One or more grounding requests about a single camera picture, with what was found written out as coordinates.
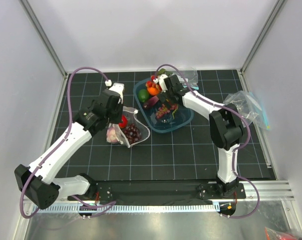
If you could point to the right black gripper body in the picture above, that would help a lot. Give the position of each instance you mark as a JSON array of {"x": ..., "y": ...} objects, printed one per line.
[{"x": 167, "y": 95}]

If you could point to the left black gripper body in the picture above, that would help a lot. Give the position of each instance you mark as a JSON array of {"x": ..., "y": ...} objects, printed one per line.
[{"x": 114, "y": 116}]

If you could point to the red apple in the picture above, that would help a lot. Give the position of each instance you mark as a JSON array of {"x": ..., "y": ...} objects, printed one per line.
[{"x": 123, "y": 123}]

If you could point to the clear dotted zip bag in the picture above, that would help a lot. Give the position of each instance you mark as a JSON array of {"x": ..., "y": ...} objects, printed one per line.
[{"x": 131, "y": 115}]

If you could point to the dark red grape bunch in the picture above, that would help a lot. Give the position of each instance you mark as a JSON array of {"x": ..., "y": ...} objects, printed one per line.
[{"x": 132, "y": 133}]

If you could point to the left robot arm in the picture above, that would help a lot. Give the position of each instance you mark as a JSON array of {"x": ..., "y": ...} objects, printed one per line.
[{"x": 38, "y": 180}]

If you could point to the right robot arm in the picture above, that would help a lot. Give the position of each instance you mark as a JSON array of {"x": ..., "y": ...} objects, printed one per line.
[{"x": 225, "y": 124}]

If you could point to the flat zip bag blue zipper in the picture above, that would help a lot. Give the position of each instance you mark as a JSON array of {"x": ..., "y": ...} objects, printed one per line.
[{"x": 191, "y": 76}]

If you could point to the crumpled clear zip bag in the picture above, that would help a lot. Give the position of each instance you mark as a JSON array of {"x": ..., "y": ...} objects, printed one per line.
[{"x": 249, "y": 107}]

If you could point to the orange fruit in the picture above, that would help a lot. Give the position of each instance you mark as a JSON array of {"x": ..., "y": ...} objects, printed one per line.
[{"x": 153, "y": 91}]

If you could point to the light pink grape bunch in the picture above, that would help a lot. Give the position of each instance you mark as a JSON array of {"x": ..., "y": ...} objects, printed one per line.
[{"x": 164, "y": 111}]

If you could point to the red cherry bunch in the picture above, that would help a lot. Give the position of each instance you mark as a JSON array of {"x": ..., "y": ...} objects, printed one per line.
[{"x": 151, "y": 84}]

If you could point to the blue plastic basket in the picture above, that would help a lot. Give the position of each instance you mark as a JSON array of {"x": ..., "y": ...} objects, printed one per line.
[{"x": 170, "y": 121}]

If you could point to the green lime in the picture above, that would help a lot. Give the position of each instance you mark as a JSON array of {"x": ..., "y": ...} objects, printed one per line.
[{"x": 143, "y": 95}]

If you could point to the red packaged item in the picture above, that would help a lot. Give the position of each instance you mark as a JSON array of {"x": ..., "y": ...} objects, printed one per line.
[{"x": 277, "y": 235}]

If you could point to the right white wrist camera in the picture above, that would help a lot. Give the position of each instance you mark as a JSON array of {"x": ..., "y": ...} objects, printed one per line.
[{"x": 160, "y": 82}]

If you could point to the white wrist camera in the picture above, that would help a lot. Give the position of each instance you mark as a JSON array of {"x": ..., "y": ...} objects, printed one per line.
[
  {"x": 116, "y": 87},
  {"x": 160, "y": 82}
]

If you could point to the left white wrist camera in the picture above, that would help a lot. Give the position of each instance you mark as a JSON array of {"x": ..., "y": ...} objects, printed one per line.
[{"x": 116, "y": 87}]

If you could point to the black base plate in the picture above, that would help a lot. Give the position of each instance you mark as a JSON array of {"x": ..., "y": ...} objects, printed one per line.
[{"x": 167, "y": 192}]

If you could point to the perforated metal rail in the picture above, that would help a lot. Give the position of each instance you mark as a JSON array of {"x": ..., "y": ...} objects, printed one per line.
[{"x": 79, "y": 208}]

